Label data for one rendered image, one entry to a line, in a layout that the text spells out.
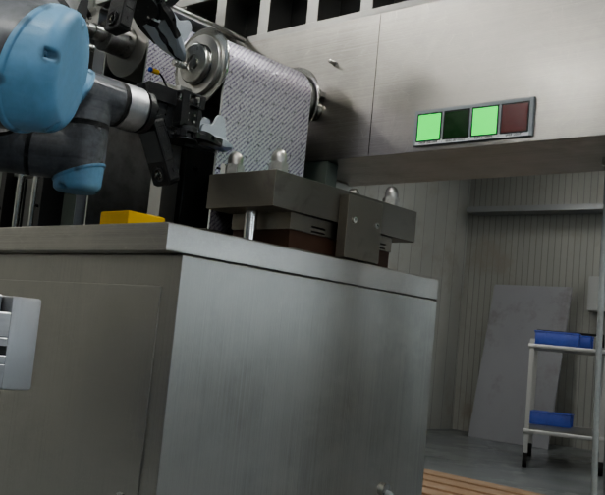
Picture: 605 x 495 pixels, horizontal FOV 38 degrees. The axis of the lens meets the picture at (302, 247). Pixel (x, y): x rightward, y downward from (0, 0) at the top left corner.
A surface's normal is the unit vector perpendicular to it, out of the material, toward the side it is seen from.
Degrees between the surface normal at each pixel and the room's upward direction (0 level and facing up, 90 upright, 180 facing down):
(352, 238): 90
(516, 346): 78
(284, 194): 90
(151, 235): 90
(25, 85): 122
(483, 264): 90
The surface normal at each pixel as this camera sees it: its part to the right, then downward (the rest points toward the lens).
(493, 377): -0.59, -0.35
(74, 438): -0.66, -0.15
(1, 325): 0.77, 0.00
